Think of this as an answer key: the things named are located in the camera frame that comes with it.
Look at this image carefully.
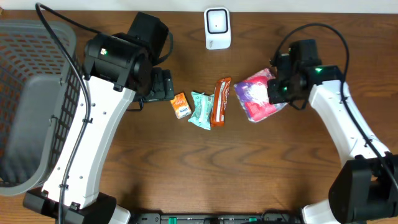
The small orange white box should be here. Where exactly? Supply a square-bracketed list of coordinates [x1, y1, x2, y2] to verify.
[170, 93, 192, 119]

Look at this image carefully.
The purple red snack packet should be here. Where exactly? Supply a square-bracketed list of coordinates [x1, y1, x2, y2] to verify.
[234, 68, 287, 123]

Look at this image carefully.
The teal snack wrapper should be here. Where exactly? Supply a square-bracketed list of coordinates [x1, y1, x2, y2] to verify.
[188, 91, 214, 130]

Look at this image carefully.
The orange snack bar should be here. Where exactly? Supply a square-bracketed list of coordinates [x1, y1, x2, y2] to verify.
[210, 77, 231, 127]

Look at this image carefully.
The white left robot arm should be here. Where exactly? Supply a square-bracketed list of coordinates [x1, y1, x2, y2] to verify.
[23, 12, 174, 223]

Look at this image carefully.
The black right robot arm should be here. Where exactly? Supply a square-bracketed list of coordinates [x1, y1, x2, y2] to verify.
[267, 39, 397, 223]

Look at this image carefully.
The white barcode scanner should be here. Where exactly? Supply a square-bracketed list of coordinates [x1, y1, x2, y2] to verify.
[203, 7, 231, 50]

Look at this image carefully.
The grey plastic basket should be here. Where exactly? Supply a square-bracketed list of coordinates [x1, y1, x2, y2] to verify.
[1, 20, 80, 196]

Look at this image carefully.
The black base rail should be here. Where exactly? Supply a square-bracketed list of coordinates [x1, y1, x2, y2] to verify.
[128, 212, 303, 224]

